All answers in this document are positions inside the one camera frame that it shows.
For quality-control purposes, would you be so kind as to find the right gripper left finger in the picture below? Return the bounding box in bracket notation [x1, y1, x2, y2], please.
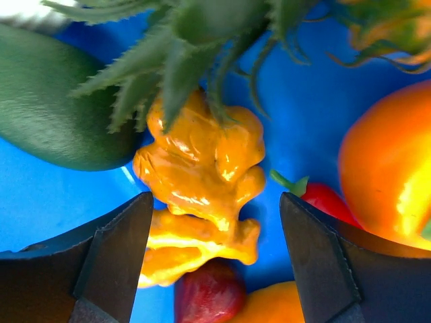
[1, 192, 154, 322]

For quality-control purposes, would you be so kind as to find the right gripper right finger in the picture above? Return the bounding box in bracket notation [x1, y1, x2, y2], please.
[279, 192, 430, 322]

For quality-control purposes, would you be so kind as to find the yellow ginger root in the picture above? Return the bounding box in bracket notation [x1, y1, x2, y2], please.
[133, 92, 265, 288]

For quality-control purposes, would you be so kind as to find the yellow mango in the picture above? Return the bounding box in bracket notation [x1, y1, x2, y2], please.
[228, 281, 305, 323]

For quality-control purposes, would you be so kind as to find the red chili pepper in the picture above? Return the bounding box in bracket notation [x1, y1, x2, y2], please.
[270, 170, 362, 229]

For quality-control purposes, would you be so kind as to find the orange persimmon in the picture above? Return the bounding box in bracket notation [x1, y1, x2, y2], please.
[339, 80, 430, 250]

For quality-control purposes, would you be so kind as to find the dark red plum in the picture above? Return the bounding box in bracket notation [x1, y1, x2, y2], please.
[174, 258, 246, 323]

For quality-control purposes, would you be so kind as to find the green cucumber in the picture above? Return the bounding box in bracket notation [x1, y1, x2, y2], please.
[1, 25, 140, 171]

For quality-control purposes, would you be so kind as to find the orange toy pineapple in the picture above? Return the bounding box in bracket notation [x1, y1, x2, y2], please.
[46, 1, 430, 132]

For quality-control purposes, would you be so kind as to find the green celery stalk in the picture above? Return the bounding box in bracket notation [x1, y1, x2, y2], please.
[0, 0, 71, 35]

